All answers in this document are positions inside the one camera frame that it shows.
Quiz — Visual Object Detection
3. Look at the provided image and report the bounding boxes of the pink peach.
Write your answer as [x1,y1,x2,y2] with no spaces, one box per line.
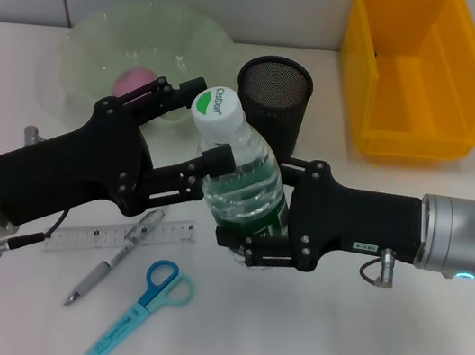
[112,65,160,103]

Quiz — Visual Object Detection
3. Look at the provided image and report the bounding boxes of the blue scissors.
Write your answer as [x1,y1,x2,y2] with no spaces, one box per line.
[86,249,200,355]

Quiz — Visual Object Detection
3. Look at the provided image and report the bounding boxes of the yellow plastic bin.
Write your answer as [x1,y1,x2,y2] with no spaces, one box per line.
[324,0,475,175]

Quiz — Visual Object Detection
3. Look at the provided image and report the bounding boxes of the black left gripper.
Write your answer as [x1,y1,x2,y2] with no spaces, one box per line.
[0,44,249,260]

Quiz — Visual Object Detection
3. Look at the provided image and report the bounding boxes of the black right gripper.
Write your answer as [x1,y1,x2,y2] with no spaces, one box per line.
[209,143,433,295]

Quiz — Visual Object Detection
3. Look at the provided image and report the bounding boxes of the grey clear pen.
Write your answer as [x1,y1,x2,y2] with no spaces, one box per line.
[63,194,168,322]

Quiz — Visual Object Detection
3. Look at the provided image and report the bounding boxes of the green glass fruit plate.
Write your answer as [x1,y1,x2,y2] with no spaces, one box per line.
[50,0,247,136]

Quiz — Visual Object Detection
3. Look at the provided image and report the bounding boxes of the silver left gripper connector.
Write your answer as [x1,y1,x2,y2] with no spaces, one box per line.
[22,123,49,149]

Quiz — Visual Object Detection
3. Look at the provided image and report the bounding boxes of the black mesh pen holder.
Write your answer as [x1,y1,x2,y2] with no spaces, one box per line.
[225,49,319,162]

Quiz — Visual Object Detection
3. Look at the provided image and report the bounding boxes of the clear plastic ruler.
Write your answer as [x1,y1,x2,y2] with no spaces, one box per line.
[40,196,202,279]

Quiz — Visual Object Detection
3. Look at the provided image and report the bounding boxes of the clear green-label water bottle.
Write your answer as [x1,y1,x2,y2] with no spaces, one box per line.
[166,81,306,274]

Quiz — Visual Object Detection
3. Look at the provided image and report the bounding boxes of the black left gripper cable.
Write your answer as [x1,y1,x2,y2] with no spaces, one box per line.
[0,197,72,272]

